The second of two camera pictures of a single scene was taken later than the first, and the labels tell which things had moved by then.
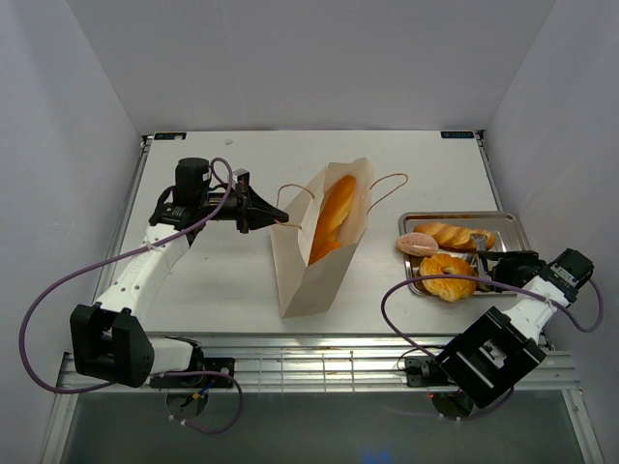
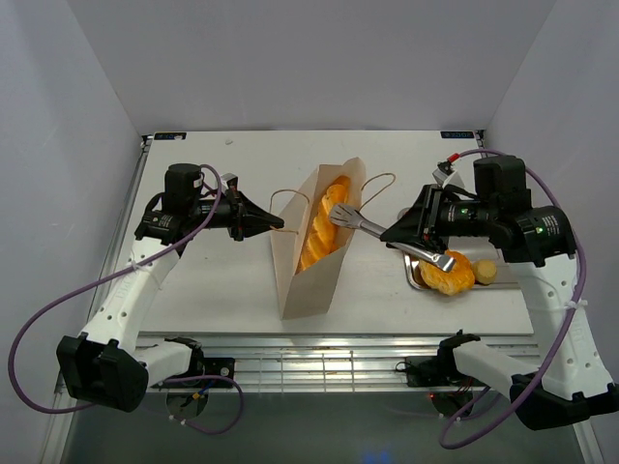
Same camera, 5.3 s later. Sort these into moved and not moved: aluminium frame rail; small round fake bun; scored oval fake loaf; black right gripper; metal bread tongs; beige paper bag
Moved: scored oval fake loaf; black right gripper; small round fake bun; metal bread tongs
Not moved: aluminium frame rail; beige paper bag
